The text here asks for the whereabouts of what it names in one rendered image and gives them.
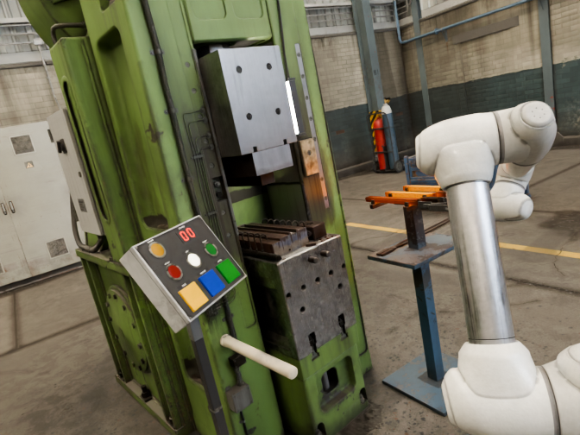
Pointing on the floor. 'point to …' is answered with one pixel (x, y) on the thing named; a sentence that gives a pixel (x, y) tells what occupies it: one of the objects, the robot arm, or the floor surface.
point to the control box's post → (207, 375)
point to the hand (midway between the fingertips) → (430, 202)
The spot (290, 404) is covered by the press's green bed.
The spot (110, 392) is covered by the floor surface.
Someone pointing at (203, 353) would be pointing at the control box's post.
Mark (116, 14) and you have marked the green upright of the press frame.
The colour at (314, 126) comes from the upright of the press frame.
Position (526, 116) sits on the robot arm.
